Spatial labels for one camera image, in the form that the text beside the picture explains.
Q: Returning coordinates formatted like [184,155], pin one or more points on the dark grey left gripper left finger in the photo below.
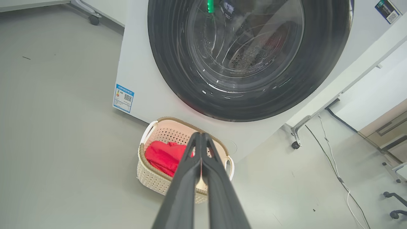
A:
[181,197]

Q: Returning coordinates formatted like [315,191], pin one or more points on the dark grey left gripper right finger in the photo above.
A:
[222,197]

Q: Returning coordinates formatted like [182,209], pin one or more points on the red garment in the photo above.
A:
[163,156]

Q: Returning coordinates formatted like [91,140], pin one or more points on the round black glass washer door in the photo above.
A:
[171,63]

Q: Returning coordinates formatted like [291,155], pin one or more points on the cream perforated laundry basket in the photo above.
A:
[152,181]

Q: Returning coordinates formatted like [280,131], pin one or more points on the white front-load washing machine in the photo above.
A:
[140,70]

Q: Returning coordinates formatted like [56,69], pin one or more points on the metal leg with caster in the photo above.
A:
[297,132]

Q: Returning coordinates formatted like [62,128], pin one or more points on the blue energy label sticker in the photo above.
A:
[123,98]

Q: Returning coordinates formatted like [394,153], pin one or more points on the black office chair base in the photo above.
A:
[397,198]

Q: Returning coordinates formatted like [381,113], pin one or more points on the white partition panel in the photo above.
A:
[365,66]

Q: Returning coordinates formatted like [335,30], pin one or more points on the black caster wheel at left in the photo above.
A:
[90,12]

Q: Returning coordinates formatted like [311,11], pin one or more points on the dark QR code sticker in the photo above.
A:
[388,11]

